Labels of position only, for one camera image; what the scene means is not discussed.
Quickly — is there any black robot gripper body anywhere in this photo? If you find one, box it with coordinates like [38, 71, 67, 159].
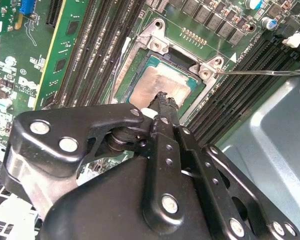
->
[37, 157, 217, 240]

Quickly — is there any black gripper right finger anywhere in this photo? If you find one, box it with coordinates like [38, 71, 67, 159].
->
[167, 97, 300, 240]

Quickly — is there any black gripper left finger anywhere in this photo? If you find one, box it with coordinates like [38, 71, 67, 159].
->
[1, 91, 187, 226]

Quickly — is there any metal wire locking lever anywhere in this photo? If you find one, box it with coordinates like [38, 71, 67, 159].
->
[215, 69, 300, 77]
[111, 36, 132, 105]

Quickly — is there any silver-topped CPU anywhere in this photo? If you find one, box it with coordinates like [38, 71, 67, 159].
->
[114, 55, 200, 111]

